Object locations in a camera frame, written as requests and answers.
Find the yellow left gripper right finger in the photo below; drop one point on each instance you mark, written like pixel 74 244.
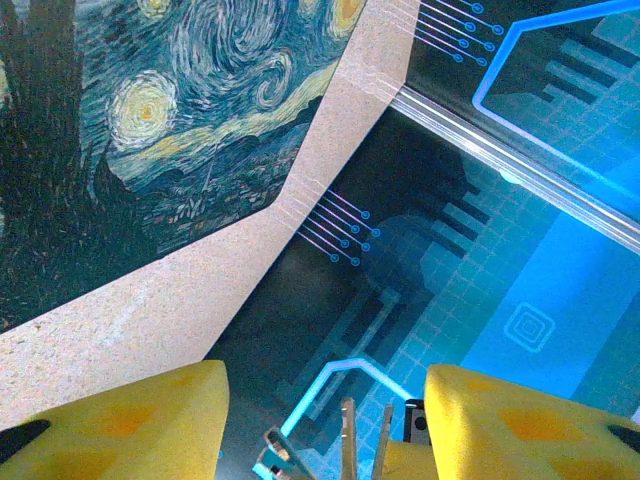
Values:
pixel 525 440

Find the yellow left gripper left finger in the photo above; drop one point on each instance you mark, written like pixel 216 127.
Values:
pixel 125 435

